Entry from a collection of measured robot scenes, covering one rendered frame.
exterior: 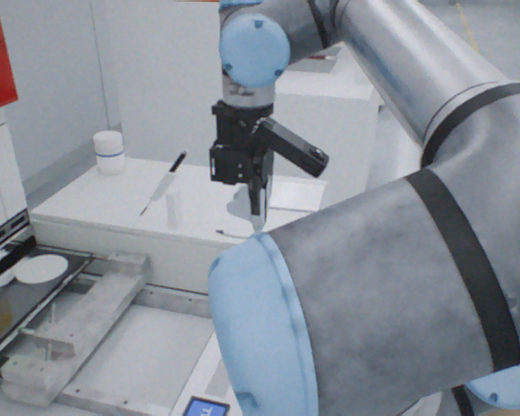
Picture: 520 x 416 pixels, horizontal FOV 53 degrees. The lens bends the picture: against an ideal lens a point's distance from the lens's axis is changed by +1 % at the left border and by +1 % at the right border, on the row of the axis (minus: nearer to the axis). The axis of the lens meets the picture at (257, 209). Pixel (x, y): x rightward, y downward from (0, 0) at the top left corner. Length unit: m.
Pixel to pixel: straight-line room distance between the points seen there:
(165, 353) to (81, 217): 0.37
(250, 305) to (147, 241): 0.88
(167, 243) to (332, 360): 0.88
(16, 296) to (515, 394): 0.86
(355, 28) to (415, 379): 0.34
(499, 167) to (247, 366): 0.16
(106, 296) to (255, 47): 0.66
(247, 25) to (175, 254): 0.65
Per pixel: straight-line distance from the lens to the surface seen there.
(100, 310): 1.05
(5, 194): 1.21
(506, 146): 0.29
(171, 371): 0.99
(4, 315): 1.08
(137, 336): 1.07
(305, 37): 0.60
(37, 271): 1.17
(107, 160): 1.38
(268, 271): 0.27
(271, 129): 0.73
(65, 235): 1.24
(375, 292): 0.25
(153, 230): 1.11
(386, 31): 0.47
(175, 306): 1.10
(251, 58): 0.57
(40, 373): 0.92
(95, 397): 0.94
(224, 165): 0.76
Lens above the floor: 1.52
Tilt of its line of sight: 29 degrees down
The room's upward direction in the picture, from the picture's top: straight up
